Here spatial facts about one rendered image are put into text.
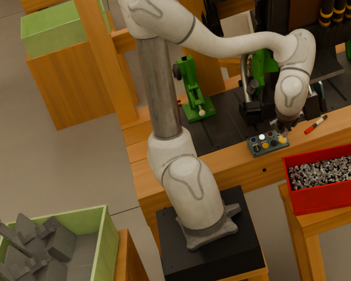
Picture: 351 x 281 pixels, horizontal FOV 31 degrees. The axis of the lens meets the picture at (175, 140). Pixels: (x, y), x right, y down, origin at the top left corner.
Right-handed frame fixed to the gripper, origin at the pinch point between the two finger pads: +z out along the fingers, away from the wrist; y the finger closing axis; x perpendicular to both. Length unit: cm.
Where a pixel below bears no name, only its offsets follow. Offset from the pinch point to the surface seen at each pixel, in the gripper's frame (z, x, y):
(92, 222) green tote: 9, -7, -80
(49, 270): -6, -23, -97
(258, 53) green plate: 1.8, 35.1, 3.1
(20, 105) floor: 251, 181, -148
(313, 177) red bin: 2.3, -20.0, 4.0
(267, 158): 11.6, -4.4, -8.1
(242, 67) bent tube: 16.5, 38.5, -2.5
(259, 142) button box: 9.7, 2.0, -8.7
